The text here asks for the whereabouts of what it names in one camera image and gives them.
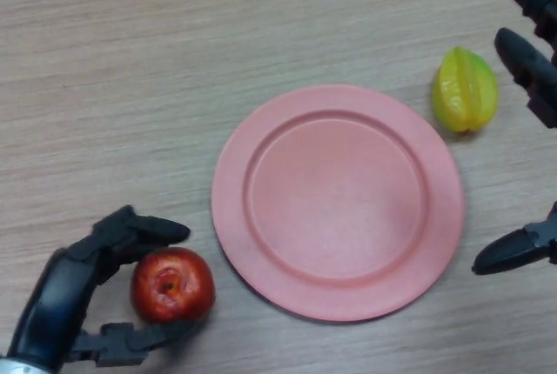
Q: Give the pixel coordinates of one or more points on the red apple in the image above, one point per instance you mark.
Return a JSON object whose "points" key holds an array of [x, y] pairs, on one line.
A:
{"points": [[172, 285]]}

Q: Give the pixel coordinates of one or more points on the pink round plate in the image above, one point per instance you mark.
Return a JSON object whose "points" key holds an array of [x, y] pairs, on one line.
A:
{"points": [[337, 202]]}

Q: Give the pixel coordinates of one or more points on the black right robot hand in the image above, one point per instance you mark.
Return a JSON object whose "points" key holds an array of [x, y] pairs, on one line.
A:
{"points": [[528, 71]]}

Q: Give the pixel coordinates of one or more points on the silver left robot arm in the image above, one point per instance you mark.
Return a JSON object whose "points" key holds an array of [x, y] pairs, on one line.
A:
{"points": [[22, 365]]}

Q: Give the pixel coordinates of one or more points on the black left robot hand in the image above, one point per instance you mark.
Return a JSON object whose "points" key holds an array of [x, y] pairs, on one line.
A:
{"points": [[56, 295]]}

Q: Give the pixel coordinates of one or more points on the yellow green starfruit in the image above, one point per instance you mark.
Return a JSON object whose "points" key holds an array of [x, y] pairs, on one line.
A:
{"points": [[465, 89]]}

